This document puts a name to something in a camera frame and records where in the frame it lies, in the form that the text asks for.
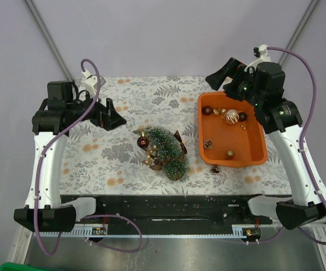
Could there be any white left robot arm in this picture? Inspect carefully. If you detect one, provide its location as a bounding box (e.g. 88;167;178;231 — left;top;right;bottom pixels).
14;76;126;233

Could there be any small green christmas tree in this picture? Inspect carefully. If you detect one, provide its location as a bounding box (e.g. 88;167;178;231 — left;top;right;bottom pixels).
133;126;189;181

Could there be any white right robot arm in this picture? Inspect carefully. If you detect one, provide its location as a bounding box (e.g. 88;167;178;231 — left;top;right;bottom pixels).
205;58;326;230

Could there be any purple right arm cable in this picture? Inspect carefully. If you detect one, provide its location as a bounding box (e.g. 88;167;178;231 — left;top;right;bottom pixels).
221;46;326;246

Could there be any white slotted cable duct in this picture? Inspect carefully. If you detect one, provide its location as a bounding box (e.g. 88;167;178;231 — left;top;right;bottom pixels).
32;225;244;238

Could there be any gold berry ribbon sprig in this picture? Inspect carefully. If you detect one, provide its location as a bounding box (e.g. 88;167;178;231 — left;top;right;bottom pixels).
142;146;171;171

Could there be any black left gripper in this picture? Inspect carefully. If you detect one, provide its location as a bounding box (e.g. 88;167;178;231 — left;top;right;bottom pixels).
67;88;127;130

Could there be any dark red small ball ornament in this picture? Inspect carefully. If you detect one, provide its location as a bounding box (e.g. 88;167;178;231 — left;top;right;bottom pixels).
137;136;150;148

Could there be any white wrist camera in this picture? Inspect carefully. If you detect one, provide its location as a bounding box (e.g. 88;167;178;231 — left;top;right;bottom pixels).
82;70;106;98
244;45;271;72

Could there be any dark brown ball ornament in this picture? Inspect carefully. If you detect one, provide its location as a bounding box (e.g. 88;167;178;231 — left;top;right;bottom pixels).
202;106;213;116

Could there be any brown ribbon bow ornament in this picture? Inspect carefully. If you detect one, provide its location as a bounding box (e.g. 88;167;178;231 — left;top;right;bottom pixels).
174;130;187;163

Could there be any orange plastic bin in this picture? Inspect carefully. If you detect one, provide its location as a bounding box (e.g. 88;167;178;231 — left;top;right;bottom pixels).
198;91;267;168

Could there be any small pine cone ornament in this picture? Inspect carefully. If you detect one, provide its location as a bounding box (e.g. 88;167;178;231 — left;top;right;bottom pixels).
210;166;220;174

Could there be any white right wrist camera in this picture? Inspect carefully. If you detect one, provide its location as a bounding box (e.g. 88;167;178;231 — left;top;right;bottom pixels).
244;45;271;72

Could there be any silver gold striped ball ornament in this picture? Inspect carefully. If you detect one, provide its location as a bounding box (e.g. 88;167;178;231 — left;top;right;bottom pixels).
223;110;240;125

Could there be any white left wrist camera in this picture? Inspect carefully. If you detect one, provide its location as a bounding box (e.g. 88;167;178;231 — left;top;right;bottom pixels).
82;70;106;98

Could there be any green plastic object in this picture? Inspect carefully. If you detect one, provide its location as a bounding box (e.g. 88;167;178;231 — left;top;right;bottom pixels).
0;262;44;271

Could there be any frosted pine cone ornament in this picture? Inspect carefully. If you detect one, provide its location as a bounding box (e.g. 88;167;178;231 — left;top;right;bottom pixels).
203;139;213;150

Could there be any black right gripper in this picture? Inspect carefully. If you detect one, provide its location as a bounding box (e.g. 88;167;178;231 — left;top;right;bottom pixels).
204;58;263;108

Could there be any floral patterned table mat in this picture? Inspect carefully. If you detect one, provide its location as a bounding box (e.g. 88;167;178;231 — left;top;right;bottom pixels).
59;77;291;195

